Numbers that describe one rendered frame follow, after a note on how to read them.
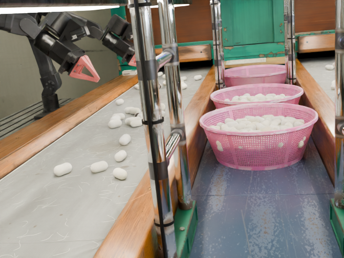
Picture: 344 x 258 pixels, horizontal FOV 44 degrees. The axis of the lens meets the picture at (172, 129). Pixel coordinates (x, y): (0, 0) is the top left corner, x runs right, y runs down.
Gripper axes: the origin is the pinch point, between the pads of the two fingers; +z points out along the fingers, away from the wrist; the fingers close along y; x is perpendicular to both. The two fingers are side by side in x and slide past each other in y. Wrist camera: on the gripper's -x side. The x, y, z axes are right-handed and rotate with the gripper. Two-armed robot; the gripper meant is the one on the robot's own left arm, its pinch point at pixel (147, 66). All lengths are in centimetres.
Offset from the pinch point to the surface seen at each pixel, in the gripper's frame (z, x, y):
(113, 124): 7, 3, -61
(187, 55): 9.3, -7.1, 29.9
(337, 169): 43, -29, -103
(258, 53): 36, -25, 35
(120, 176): 17, -5, -97
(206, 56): 16.9, -11.7, 29.4
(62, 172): 7, 3, -94
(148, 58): 13, -30, -118
